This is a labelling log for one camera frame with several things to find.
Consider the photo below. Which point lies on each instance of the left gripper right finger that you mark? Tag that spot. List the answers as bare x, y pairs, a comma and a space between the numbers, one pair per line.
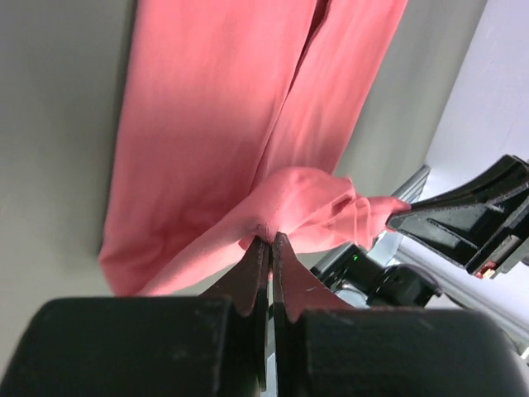
325, 347

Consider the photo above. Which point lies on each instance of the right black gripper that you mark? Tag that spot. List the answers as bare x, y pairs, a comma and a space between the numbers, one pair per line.
481, 227

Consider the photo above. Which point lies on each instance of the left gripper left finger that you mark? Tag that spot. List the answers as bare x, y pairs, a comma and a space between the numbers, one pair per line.
212, 344

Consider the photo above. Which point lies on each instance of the pink t shirt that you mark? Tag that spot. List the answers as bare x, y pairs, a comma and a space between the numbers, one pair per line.
234, 119

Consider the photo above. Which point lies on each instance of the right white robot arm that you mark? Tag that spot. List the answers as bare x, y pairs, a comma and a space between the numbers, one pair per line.
395, 285

